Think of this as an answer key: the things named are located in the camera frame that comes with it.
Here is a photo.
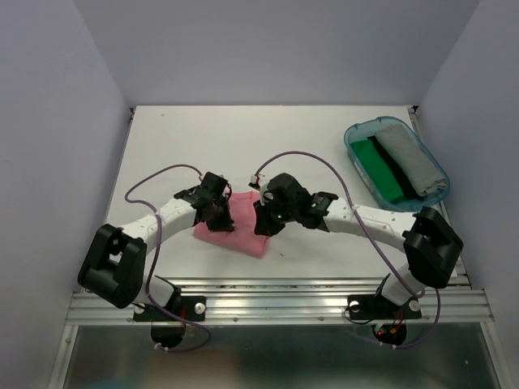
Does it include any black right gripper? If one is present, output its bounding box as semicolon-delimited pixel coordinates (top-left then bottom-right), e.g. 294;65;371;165
252;194;298;237

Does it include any pink t-shirt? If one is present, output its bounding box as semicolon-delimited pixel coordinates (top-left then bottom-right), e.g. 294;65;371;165
192;191;269;259

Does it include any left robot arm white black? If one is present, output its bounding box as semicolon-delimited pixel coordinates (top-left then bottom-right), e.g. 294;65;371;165
78;173;234;319

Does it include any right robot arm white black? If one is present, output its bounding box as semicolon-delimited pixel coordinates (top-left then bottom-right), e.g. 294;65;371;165
249;173;463;321

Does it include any rolled green t-shirt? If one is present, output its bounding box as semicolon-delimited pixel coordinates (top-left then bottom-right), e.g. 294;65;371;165
351;139;405;203

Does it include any blue translucent plastic bin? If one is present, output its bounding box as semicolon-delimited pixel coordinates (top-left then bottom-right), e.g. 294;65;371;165
344;116;450;212

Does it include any rolled black t-shirt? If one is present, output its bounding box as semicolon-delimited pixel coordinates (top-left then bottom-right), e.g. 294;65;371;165
368;136;422;200

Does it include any rolled grey t-shirt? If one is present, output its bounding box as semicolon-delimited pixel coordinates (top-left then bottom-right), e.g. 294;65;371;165
375;125;447;197

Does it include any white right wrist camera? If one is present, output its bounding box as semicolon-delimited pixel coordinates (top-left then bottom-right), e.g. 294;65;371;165
248;174;269;190

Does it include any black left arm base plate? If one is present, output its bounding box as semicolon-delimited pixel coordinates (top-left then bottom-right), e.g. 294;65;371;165
133;295;207;323

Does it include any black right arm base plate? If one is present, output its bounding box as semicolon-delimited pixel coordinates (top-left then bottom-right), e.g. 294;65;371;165
345;294;422;322

